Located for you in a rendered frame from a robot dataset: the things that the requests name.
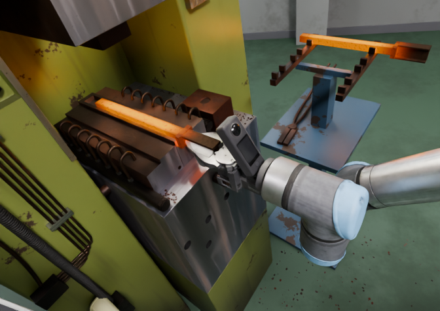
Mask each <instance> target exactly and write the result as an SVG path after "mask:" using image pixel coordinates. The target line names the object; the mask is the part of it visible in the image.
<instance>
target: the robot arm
mask: <svg viewBox="0 0 440 311"><path fill-rule="evenodd" d="M203 134H204V135H207V136H210V137H213V138H215V139H218V140H220V141H221V143H220V144H219V148H220V150H219V151H217V152H213V151H212V150H210V149H207V148H205V147H203V146H200V145H197V144H195V143H193V142H190V141H187V140H185V143H186V145H187V148H188V149H189V151H190V152H191V153H192V154H193V155H194V156H195V158H196V160H197V161H198V163H199V165H201V166H203V167H208V168H211V169H213V168H216V169H217V171H218V174H219V176H217V181H218V184H220V185H222V186H225V187H227V188H229V189H231V190H233V191H235V192H238V191H239V190H240V189H241V188H242V187H243V188H245V189H247V190H249V191H251V192H254V193H255V194H258V195H260V196H262V198H263V200H266V201H267V202H270V203H271V204H274V205H276V206H278V207H280V208H283V209H285V210H287V211H289V212H291V213H294V214H295V215H298V216H299V217H301V231H300V234H299V243H300V247H301V250H302V252H303V254H304V255H305V257H306V258H307V259H308V260H310V261H311V262H313V263H315V264H317V265H320V266H333V265H335V264H337V263H339V262H340V261H341V259H342V258H343V257H344V256H345V254H346V247H347V245H348V243H349V241H350V240H353V239H354V238H355V237H356V236H357V234H358V232H359V229H360V227H361V224H362V222H363V218H364V216H365V214H366V212H367V210H375V209H380V208H386V207H390V206H402V205H409V204H422V203H429V202H440V148H438V149H434V150H430V151H426V152H423V153H418V154H415V155H411V156H406V157H403V158H398V159H395V160H391V161H387V162H383V163H380V164H375V165H373V164H368V163H366V162H359V161H354V162H349V163H347V164H345V165H344V166H343V167H342V168H341V169H340V170H339V171H338V172H337V174H336V176H333V175H331V174H328V173H325V172H322V171H320V170H317V169H314V168H311V167H309V166H305V165H304V164H301V163H298V162H295V161H293V160H290V159H288V158H284V157H282V156H279V157H278V158H276V159H274V158H268V159H266V160H264V158H263V157H262V155H261V154H260V152H259V150H258V149H257V147H256V146H255V144H254V142H253V141H252V139H251V138H250V136H249V134H248V133H247V131H246V129H245V128H244V126H243V125H242V123H241V122H240V120H239V118H238V117H237V116H236V115H233V116H230V117H227V118H226V119H225V120H224V121H223V122H222V123H221V124H220V125H219V127H218V128H217V129H216V132H214V133H203ZM214 153H215V155H214ZM222 180H223V181H225V182H227V183H229V184H231V187H230V186H227V185H225V184H223V182H222ZM238 186H239V187H238Z"/></svg>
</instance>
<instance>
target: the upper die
mask: <svg viewBox="0 0 440 311"><path fill-rule="evenodd" d="M163 1H165V0H0V30H1V31H6V32H10V33H15V34H19V35H24V36H28V37H33V38H36V39H42V40H46V41H51V42H54V43H60V44H63V45H69V46H74V47H77V46H79V45H81V44H83V43H85V42H87V41H89V40H91V39H93V38H95V37H97V36H98V35H100V34H102V33H104V32H106V31H108V30H110V29H112V28H114V27H115V26H117V25H119V24H121V23H123V22H125V21H127V20H129V19H131V18H133V17H135V16H137V15H138V14H141V13H142V12H144V11H146V10H148V9H150V8H152V7H154V6H155V5H157V4H159V3H161V2H163Z"/></svg>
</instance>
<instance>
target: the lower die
mask: <svg viewBox="0 0 440 311"><path fill-rule="evenodd" d="M91 96H97V97H99V98H104V99H106V100H109V101H112V102H115V103H117V104H120V105H123V106H125V107H128V108H131V109H134V110H136V111H139V112H141V113H145V114H146V115H150V116H152V117H155V118H158V119H160V120H163V121H166V122H169V123H171V124H174V125H176V126H180V127H182V128H184V127H186V125H189V126H192V129H193V130H194V131H195V132H199V133H201V134H203V133H207V132H206V128H205V125H204V121H203V119H201V118H199V117H196V116H193V115H191V120H189V119H188V114H187V113H184V112H181V111H178V115H175V109H171V108H169V107H166V111H163V108H162V106H163V105H159V104H157V103H155V106H154V107H152V105H151V101H147V100H143V101H144V103H141V98H138V97H135V96H134V100H131V95H129V94H126V93H124V97H122V95H121V92H120V91H118V90H114V89H112V88H108V87H105V88H103V89H101V90H100V91H98V92H96V93H91V94H89V95H87V96H86V97H85V98H83V99H81V100H80V101H78V103H79V104H80V105H78V106H76V107H75V108H73V109H72V110H70V111H69V112H67V113H66V114H65V115H66V118H64V119H62V120H61V121H60V122H58V123H56V124H55V125H54V127H55V128H56V129H57V131H58V132H59V130H58V126H59V124H60V123H61V122H62V121H64V120H69V121H71V122H72V123H73V125H74V124H76V125H79V126H80V127H81V128H82V129H86V130H88V131H90V133H91V134H96V135H98V136H100V138H101V140H103V139H106V140H108V141H110V142H111V144H112V146H114V145H118V146H120V147H121V148H122V150H123V151H124V152H126V151H130V152H132V153H133V154H134V155H135V157H136V160H135V161H133V160H132V157H131V156H130V155H126V156H125V157H124V158H123V161H122V163H123V164H124V166H125V168H126V169H127V171H128V173H129V174H130V176H131V177H132V178H133V179H135V180H136V181H139V182H140V183H142V184H144V185H145V186H147V187H149V188H150V189H152V190H154V191H156V192H157V193H159V192H160V191H161V190H162V189H163V188H164V187H165V186H166V185H167V184H168V183H169V182H170V181H171V180H172V179H173V178H174V177H175V176H176V175H177V174H178V173H179V172H180V171H181V170H182V169H183V168H184V166H185V165H186V164H187V163H188V162H189V161H190V160H191V159H192V158H193V157H194V155H193V154H192V153H191V152H190V151H189V149H188V148H187V147H186V146H185V147H184V148H183V149H182V148H180V147H179V146H178V144H177V141H176V139H175V138H173V137H170V136H167V135H166V134H163V133H160V132H158V131H156V130H153V129H151V128H148V127H146V126H143V125H141V124H138V123H136V122H134V121H131V120H128V119H126V118H124V117H121V116H119V115H116V114H114V113H111V112H109V111H106V110H105V109H102V108H99V107H96V106H95V105H92V104H89V103H87V102H85V100H87V99H88V98H90V97H91ZM78 132H79V129H78V128H74V129H71V131H70V134H71V136H72V137H73V139H74V140H75V141H76V135H77V133H78ZM59 133H60V132H59ZM60 135H61V133H60ZM61 136H62V137H63V135H61ZM87 137H88V134H87V133H86V132H83V133H82V134H81V135H80V136H79V139H80V141H81V142H82V144H83V145H84V146H85V148H86V150H87V151H88V152H90V151H89V150H88V149H87V147H86V145H85V141H86V139H87ZM63 139H64V140H65V138H64V137H63ZM65 141H66V140H65ZM66 142H67V141H66ZM76 143H77V141H76ZM98 143H99V141H98V139H97V138H96V137H93V138H92V139H90V141H89V145H90V146H91V148H92V150H93V151H94V152H95V154H96V156H97V157H98V158H99V159H100V160H101V158H100V157H99V155H98V154H97V152H96V145H97V144H98ZM77 144H78V143H77ZM78 146H79V147H80V145H79V144H78ZM109 149H110V148H109V146H108V144H107V143H102V144H101V145H100V152H101V153H102V155H103V157H104V158H105V159H106V161H107V163H108V164H110V165H111V163H110V161H109V160H108V159H107V152H108V150H109ZM120 156H121V153H120V151H119V150H118V149H113V150H112V151H111V158H112V159H113V161H114V163H115V164H116V165H117V168H118V169H119V170H120V171H121V172H123V170H122V168H121V167H120V165H119V158H120ZM111 166H112V165H111ZM179 166H181V169H180V170H179V169H178V167H179ZM123 173H124V172H123Z"/></svg>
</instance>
